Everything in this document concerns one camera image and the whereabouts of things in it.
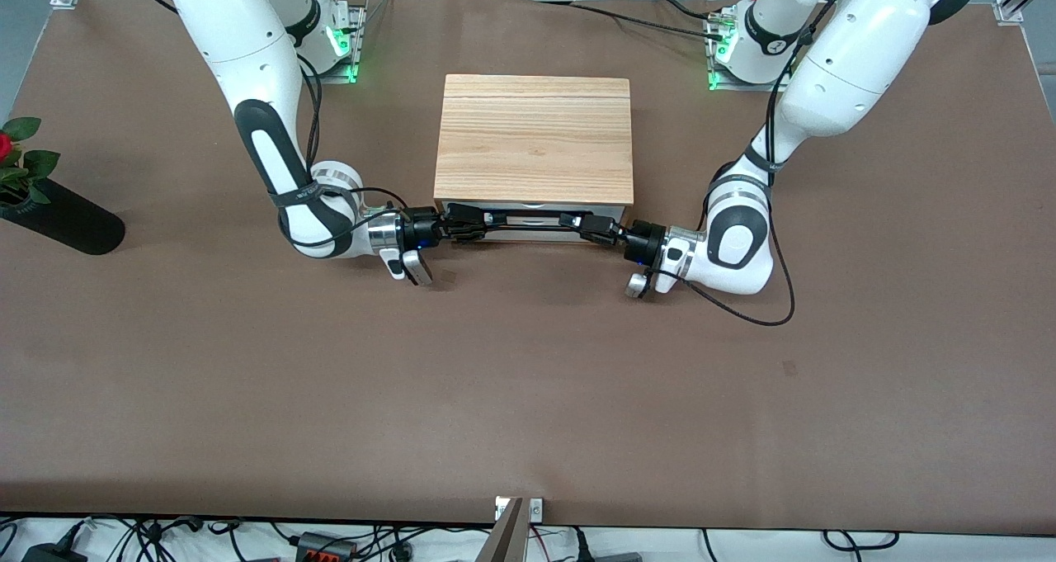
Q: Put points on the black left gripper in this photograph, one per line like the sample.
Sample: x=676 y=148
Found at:
x=640 y=241

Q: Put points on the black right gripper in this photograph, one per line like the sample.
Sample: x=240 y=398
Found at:
x=421 y=227

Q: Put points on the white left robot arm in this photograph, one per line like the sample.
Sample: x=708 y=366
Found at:
x=858 y=59

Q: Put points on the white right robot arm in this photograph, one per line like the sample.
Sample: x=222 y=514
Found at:
x=231 y=25

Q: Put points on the white wooden drawer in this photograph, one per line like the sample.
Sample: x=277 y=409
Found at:
x=528 y=236

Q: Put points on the light wooden drawer cabinet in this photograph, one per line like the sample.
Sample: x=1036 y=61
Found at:
x=535 y=133

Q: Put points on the black box orange connectors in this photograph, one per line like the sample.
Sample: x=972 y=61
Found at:
x=326 y=547

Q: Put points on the black cylindrical vase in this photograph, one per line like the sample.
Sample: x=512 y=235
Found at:
x=74 y=228

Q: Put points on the black power adapter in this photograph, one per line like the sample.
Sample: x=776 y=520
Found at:
x=54 y=554

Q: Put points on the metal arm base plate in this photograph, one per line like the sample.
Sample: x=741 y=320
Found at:
x=742 y=87
x=351 y=63

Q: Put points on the small metal edge bracket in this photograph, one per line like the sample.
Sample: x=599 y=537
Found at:
x=535 y=509

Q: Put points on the grey slanted mount post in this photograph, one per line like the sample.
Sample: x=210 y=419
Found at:
x=505 y=541

